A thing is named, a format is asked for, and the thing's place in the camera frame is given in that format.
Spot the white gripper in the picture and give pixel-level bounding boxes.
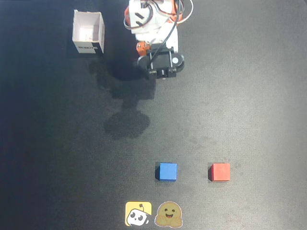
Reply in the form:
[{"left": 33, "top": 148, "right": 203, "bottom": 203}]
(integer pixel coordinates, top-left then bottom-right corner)
[{"left": 129, "top": 0, "right": 179, "bottom": 58}]

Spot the red cube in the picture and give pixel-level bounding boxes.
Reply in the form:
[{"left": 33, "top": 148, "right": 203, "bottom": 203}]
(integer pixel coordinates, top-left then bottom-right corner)
[{"left": 208, "top": 163, "right": 231, "bottom": 182}]

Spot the blue cube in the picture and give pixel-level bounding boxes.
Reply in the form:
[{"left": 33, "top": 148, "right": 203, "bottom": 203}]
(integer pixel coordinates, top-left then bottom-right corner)
[{"left": 155, "top": 162, "right": 178, "bottom": 182}]

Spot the white open cardboard box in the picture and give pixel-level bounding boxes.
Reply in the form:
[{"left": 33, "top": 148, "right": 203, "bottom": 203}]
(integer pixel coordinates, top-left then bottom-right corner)
[{"left": 71, "top": 9, "right": 106, "bottom": 55}]

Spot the yellow robot mascot sticker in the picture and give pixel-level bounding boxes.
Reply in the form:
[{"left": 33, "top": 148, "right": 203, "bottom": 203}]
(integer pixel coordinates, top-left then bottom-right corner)
[{"left": 124, "top": 201, "right": 153, "bottom": 227}]

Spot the hugging face emoji sticker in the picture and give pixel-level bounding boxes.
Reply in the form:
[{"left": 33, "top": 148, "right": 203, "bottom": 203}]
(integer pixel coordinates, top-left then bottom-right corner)
[{"left": 154, "top": 201, "right": 184, "bottom": 228}]

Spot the black webcam with bracket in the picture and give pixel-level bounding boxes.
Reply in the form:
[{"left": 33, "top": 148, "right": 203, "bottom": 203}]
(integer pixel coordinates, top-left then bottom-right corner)
[{"left": 136, "top": 46, "right": 185, "bottom": 80}]

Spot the servo wire bundle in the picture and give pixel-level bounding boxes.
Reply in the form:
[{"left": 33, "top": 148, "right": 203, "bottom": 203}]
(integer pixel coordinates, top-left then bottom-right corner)
[{"left": 123, "top": 0, "right": 194, "bottom": 35}]

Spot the black camera cable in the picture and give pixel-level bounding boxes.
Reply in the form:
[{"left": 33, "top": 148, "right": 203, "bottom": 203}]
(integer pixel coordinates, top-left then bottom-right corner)
[{"left": 149, "top": 0, "right": 183, "bottom": 70}]

